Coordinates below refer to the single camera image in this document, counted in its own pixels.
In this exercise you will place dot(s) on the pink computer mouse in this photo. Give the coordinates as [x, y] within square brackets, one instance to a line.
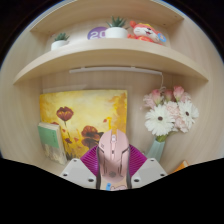
[112, 156]

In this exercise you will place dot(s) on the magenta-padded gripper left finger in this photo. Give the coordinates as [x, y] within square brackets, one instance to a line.
[78, 175]

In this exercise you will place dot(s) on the orange book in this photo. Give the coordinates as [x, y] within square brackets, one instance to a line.
[181, 165]

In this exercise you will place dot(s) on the green and beige book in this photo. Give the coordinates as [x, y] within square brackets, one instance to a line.
[51, 140]

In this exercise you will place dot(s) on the wooden shelf with decorations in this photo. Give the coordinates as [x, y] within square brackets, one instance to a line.
[110, 56]

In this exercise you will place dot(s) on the pink and white flower bouquet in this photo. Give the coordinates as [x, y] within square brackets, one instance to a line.
[166, 115]

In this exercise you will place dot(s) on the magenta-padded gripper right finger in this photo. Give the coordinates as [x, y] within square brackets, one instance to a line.
[150, 173]

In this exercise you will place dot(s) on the yellow poppy flower painting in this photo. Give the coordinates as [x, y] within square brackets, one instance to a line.
[86, 113]

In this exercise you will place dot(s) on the pale teal vase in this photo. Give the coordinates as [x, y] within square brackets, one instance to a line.
[156, 151]

